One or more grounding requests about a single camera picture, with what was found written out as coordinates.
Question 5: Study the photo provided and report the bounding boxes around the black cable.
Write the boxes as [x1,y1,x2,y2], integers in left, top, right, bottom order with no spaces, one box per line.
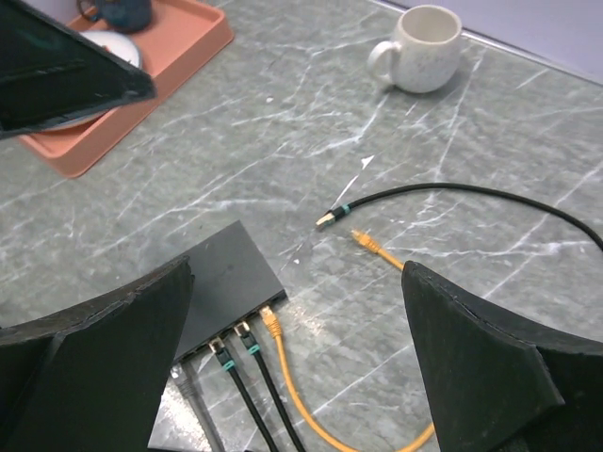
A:
[233,182,603,452]
[207,336,279,452]

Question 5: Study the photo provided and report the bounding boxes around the dark blue cup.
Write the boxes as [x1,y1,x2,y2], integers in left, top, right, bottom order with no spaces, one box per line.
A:
[75,0,153,33]

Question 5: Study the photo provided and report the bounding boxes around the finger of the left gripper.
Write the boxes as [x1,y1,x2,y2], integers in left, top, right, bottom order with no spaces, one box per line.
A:
[1,1,156,139]

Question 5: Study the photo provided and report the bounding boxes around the black network switch box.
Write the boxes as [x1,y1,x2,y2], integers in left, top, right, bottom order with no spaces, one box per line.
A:
[174,220,286,363]

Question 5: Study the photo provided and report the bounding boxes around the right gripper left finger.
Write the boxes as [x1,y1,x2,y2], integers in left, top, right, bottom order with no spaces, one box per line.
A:
[1,256,193,451]

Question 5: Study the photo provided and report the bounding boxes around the grey ethernet cable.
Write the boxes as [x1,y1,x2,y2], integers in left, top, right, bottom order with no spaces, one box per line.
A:
[174,362,225,452]

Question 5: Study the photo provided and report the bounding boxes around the yellow ethernet cable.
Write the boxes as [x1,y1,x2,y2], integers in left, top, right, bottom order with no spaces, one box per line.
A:
[259,228,436,452]

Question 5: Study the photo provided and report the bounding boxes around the white ceramic mug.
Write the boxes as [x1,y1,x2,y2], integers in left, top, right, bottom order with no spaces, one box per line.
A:
[367,5,463,94]

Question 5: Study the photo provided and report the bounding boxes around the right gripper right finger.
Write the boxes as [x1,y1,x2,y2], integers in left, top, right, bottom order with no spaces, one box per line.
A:
[401,261,602,451]

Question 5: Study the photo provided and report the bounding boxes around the white watermelon pattern plate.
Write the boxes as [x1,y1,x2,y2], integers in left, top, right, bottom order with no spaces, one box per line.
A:
[41,30,143,135]

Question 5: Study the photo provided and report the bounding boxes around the pink tray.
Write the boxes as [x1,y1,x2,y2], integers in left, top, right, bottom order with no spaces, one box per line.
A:
[18,0,234,178]

